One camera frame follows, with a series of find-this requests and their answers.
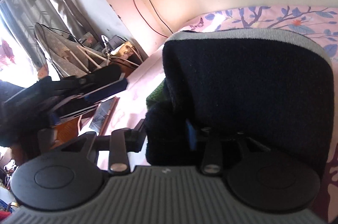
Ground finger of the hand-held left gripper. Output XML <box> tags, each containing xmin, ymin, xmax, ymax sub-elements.
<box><xmin>79</xmin><ymin>66</ymin><xmax>128</xmax><ymax>105</ymax></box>
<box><xmin>54</xmin><ymin>96</ymin><xmax>120</xmax><ymax>119</ymax></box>

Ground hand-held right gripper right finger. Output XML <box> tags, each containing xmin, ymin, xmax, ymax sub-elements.
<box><xmin>186</xmin><ymin>120</ymin><xmax>250</xmax><ymax>175</ymax></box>

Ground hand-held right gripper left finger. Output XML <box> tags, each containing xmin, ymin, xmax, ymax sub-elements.
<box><xmin>62</xmin><ymin>120</ymin><xmax>146</xmax><ymax>175</ymax></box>

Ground navy knit sweater white stripes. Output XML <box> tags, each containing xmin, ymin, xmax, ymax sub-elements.
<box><xmin>145</xmin><ymin>28</ymin><xmax>334</xmax><ymax>174</ymax></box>

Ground person's left hand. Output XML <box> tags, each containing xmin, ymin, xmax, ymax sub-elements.
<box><xmin>31</xmin><ymin>75</ymin><xmax>85</xmax><ymax>102</ymax></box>

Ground framed mirror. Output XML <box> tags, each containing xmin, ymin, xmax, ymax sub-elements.
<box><xmin>89</xmin><ymin>97</ymin><xmax>120</xmax><ymax>136</ymax></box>

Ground brown wooden furniture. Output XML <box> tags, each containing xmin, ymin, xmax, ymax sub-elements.
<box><xmin>51</xmin><ymin>117</ymin><xmax>81</xmax><ymax>149</ymax></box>

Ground white rods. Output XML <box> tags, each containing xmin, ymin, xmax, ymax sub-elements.
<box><xmin>69</xmin><ymin>45</ymin><xmax>113</xmax><ymax>74</ymax></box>

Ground green knit garment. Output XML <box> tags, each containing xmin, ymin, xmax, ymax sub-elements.
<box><xmin>146</xmin><ymin>81</ymin><xmax>166</xmax><ymax>108</ymax></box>

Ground small black device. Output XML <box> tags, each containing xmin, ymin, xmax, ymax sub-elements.
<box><xmin>109</xmin><ymin>35</ymin><xmax>126</xmax><ymax>49</ymax></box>

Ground folded ironing board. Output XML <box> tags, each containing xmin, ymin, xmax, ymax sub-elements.
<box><xmin>34</xmin><ymin>23</ymin><xmax>91</xmax><ymax>79</ymax></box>

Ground grey patterned curtain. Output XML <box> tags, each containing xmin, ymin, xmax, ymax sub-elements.
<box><xmin>0</xmin><ymin>0</ymin><xmax>91</xmax><ymax>79</ymax></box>

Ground pink floral bedsheet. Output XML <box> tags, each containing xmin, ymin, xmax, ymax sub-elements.
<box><xmin>78</xmin><ymin>5</ymin><xmax>338</xmax><ymax>223</ymax></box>

